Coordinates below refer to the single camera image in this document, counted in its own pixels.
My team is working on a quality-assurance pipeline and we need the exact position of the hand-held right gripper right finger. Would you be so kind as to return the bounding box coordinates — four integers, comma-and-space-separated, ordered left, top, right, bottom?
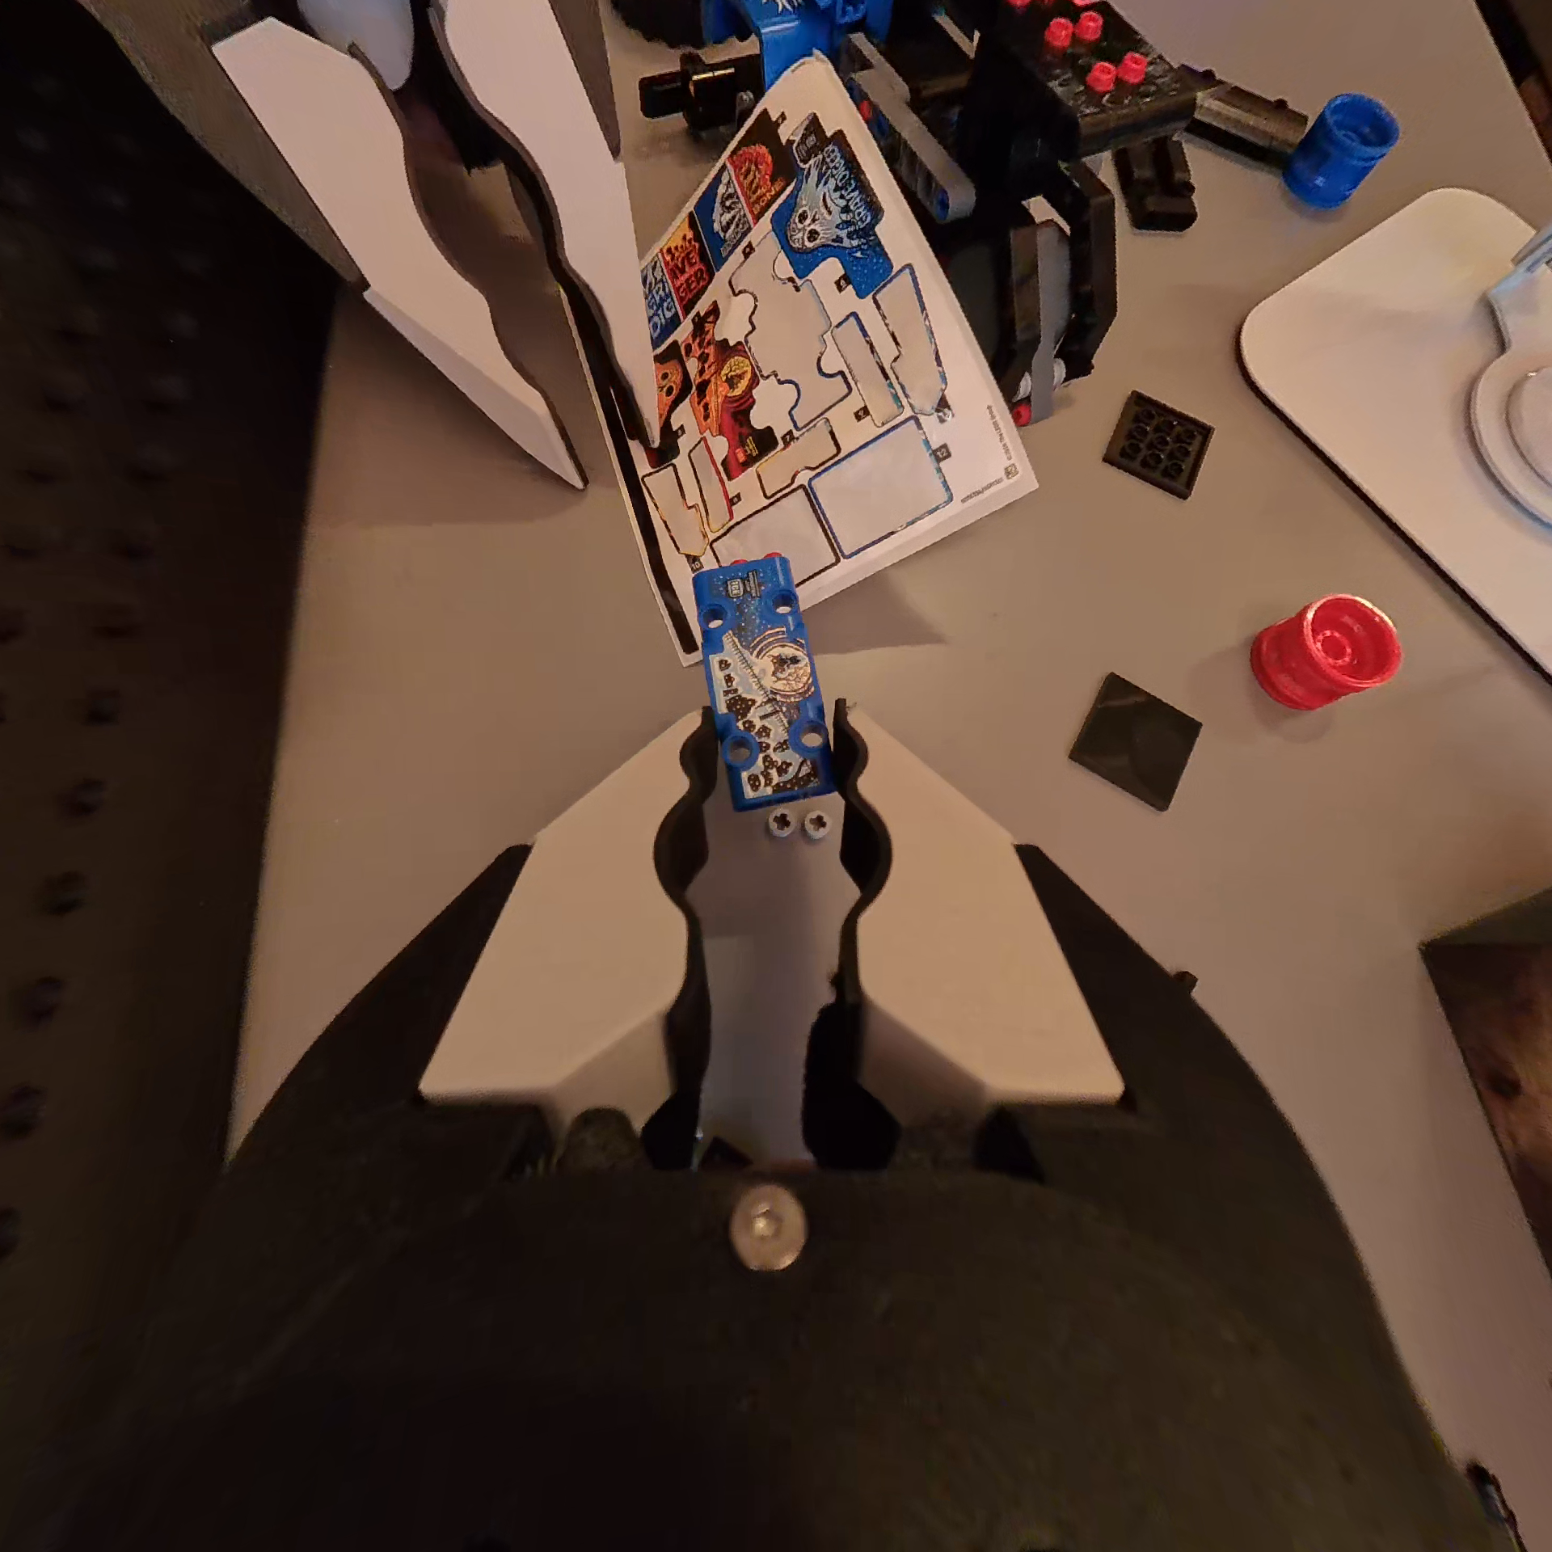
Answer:
800, 698, 1130, 1172

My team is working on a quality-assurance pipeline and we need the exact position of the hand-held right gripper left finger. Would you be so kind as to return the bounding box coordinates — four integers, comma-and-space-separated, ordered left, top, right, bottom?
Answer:
416, 706, 720, 1169

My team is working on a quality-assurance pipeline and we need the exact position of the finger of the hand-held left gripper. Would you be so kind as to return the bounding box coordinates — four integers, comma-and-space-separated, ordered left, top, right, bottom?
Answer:
427, 0, 665, 452
210, 16, 592, 491

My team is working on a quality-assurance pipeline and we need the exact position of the blue toy brick panel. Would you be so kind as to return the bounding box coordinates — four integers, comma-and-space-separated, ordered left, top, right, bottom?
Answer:
690, 553, 839, 815

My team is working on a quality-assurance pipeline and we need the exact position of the white sticker sheet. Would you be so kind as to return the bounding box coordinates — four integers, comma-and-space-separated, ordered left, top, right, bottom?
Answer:
603, 53, 1043, 669

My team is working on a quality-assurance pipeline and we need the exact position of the black square flat tile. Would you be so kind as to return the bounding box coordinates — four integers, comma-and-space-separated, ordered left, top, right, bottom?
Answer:
1067, 671, 1206, 815

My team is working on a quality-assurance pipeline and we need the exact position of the black toy truck chassis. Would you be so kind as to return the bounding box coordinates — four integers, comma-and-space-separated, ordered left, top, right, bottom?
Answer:
611, 0, 1227, 428

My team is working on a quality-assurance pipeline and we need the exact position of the red toy wheel hub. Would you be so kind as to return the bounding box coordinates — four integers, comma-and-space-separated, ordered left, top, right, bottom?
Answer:
1248, 591, 1407, 713

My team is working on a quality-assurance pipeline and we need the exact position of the black perforated board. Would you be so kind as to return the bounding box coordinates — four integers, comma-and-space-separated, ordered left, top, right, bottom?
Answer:
0, 0, 349, 1505

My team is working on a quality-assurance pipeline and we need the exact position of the toy set cardboard box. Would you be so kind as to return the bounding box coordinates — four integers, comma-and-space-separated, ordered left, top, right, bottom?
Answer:
1420, 887, 1552, 1241

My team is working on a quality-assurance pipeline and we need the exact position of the black square studded plate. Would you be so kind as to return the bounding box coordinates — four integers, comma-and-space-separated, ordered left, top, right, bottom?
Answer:
1101, 388, 1218, 503

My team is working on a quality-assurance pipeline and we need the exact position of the black toy beam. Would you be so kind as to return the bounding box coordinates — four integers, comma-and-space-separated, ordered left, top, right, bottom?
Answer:
1193, 81, 1313, 161

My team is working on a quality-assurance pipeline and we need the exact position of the white book stand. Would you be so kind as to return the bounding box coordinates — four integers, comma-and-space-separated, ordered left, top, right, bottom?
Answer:
1237, 184, 1552, 679

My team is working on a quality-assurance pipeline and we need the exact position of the blue toy wheel hub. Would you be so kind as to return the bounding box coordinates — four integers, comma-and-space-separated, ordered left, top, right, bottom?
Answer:
1281, 92, 1402, 210

